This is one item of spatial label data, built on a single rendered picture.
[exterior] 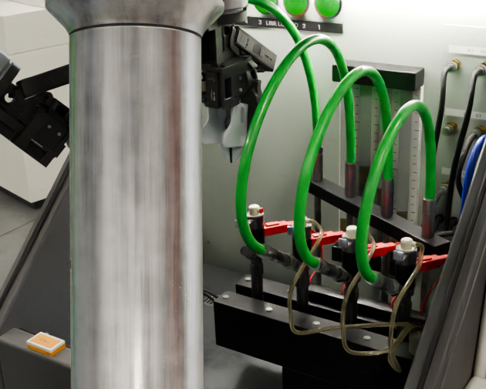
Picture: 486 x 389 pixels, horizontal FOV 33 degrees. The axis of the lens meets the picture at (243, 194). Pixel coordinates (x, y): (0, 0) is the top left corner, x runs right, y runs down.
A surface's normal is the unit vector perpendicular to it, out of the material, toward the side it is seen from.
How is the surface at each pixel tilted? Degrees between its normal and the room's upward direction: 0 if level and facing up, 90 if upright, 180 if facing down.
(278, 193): 90
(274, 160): 90
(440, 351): 43
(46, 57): 90
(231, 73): 90
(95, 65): 68
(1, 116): 77
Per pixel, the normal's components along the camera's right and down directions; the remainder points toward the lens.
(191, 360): 0.86, -0.01
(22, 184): -0.74, 0.29
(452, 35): -0.54, 0.34
